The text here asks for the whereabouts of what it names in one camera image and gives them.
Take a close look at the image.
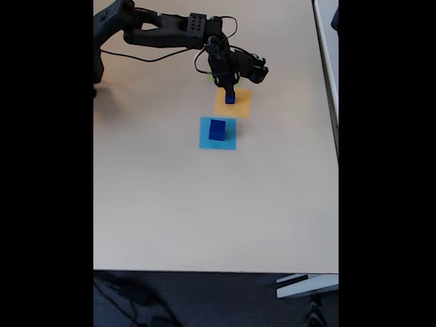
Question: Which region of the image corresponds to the white neighbouring table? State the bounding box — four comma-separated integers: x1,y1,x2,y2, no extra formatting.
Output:
311,0,339,161

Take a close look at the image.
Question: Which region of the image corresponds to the light blue paper square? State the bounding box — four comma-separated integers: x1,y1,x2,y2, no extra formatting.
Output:
198,116,238,151

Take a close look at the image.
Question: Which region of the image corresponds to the medium blue cube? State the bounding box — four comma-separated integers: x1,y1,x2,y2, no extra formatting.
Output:
208,119,227,142

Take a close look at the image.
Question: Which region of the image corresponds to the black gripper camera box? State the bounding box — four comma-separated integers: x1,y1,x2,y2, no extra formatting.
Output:
234,49,270,84

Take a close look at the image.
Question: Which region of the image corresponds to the orange paper square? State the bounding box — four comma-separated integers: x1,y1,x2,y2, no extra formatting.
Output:
213,87,252,119

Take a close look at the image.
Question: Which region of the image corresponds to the green paper square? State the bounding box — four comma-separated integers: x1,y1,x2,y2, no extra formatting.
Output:
206,72,243,87

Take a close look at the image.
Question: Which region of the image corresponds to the black floor cable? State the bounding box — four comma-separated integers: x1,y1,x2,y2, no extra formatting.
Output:
93,272,180,327

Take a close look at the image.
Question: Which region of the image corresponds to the white table foot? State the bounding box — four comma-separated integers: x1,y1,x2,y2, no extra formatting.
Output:
275,273,339,300

